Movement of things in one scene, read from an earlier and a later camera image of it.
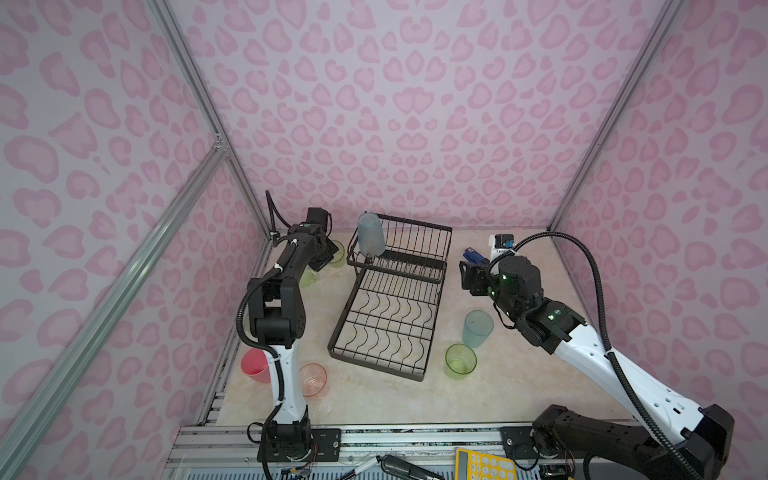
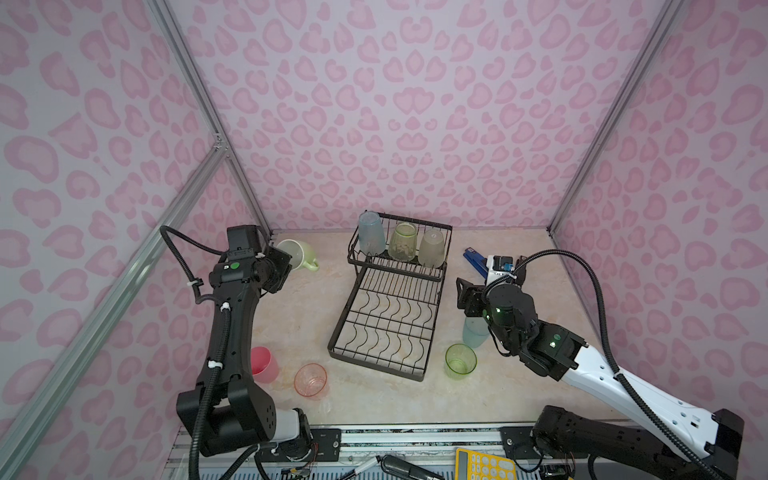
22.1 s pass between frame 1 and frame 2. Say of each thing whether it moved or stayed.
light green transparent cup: moved
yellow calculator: stayed
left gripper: moved
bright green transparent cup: stayed
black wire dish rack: stayed
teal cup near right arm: stayed
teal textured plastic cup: stayed
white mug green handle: moved
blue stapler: stayed
